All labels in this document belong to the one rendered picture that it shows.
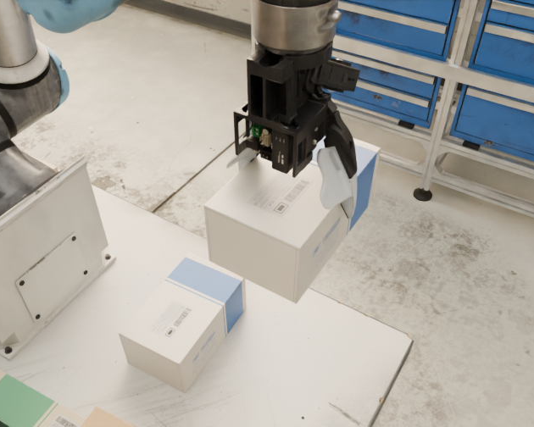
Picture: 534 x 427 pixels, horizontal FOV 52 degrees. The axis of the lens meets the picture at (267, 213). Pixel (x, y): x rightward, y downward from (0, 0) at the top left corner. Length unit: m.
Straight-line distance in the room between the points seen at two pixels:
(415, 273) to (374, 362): 1.13
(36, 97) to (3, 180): 0.16
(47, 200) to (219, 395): 0.43
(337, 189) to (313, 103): 0.10
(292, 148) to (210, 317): 0.46
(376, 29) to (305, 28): 1.67
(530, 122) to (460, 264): 0.56
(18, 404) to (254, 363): 0.37
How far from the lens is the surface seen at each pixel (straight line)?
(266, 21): 0.48
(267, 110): 0.51
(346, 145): 0.56
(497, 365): 1.93
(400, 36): 2.12
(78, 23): 0.43
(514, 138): 2.16
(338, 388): 0.95
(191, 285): 0.96
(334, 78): 0.57
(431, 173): 2.31
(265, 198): 0.60
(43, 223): 0.98
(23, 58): 0.99
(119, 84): 3.20
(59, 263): 1.04
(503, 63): 2.05
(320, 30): 0.48
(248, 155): 0.64
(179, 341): 0.90
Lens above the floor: 1.53
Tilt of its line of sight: 43 degrees down
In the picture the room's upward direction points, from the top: straight up
